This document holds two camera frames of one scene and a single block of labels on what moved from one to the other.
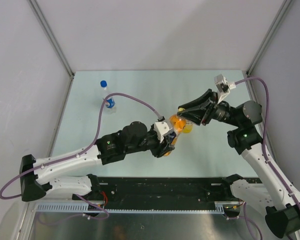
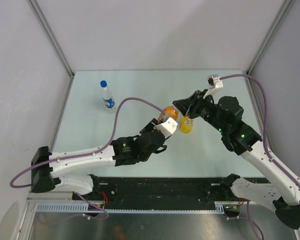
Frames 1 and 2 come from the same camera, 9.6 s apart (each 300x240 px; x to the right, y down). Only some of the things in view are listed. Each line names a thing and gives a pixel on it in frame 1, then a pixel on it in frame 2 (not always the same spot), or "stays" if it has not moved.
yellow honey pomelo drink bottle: (188, 128) stays
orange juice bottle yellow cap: (178, 125) -> (170, 111)
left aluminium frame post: (35, 6) stays
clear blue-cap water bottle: (110, 102) stays
